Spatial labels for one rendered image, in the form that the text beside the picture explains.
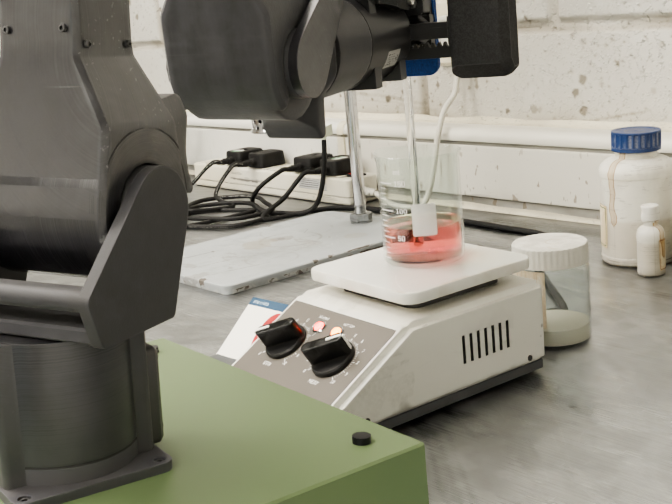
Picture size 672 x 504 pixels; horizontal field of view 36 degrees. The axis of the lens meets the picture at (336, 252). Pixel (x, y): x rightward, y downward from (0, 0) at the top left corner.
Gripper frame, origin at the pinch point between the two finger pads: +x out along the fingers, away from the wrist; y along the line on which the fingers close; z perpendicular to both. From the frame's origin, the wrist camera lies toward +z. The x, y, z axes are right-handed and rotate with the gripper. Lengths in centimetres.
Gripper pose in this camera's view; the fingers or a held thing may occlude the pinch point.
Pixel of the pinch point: (402, 28)
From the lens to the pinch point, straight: 74.2
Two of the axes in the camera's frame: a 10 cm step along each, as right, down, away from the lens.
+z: -1.0, -9.6, -2.5
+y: -9.1, -0.2, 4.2
